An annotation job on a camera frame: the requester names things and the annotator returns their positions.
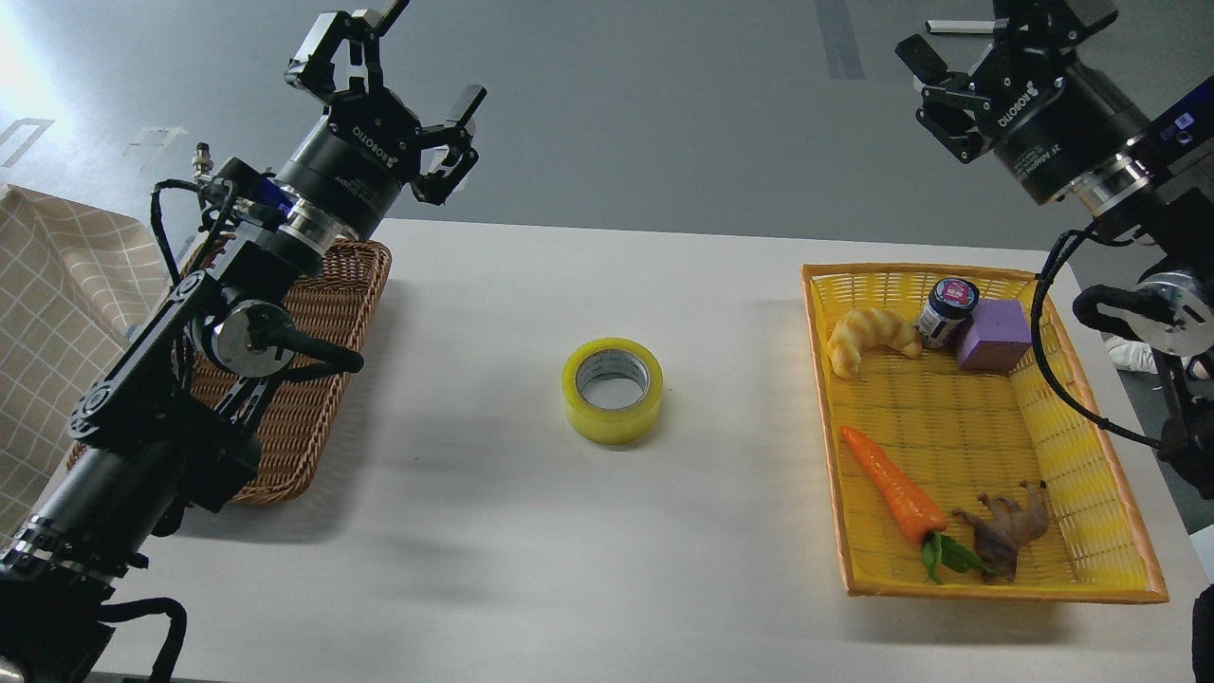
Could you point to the beige checkered cloth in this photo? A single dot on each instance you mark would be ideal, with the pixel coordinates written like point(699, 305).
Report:
point(74, 281)

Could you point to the white stand base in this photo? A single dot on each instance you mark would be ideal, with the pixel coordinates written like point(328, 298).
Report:
point(960, 27)

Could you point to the toy croissant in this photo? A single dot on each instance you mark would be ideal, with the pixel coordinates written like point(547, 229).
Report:
point(865, 328)

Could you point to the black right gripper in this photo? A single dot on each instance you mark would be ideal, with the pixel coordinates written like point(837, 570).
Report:
point(1046, 116)

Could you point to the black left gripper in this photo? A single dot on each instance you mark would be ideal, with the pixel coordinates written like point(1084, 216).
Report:
point(355, 162)

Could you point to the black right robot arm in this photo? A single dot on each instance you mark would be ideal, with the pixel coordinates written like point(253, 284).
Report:
point(1169, 307)

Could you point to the yellow tape roll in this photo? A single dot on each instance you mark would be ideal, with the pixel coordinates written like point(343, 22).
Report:
point(612, 390)

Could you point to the white sneaker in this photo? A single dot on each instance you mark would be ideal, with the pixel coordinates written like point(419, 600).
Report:
point(1131, 356)

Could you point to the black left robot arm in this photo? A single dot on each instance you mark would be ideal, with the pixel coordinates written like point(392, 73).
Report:
point(59, 570)

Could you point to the toy carrot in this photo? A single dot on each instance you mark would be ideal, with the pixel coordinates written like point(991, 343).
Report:
point(917, 515)

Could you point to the yellow plastic basket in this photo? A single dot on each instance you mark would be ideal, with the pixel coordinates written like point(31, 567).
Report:
point(959, 434)

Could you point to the brown wicker basket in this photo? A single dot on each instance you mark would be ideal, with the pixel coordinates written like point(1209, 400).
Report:
point(240, 382)

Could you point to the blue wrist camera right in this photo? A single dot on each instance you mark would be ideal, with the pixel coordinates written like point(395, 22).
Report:
point(1180, 138)

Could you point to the small dark jar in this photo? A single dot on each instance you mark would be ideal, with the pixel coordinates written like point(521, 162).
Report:
point(949, 304)

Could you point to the purple cube block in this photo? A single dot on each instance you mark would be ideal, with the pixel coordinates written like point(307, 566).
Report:
point(995, 339)

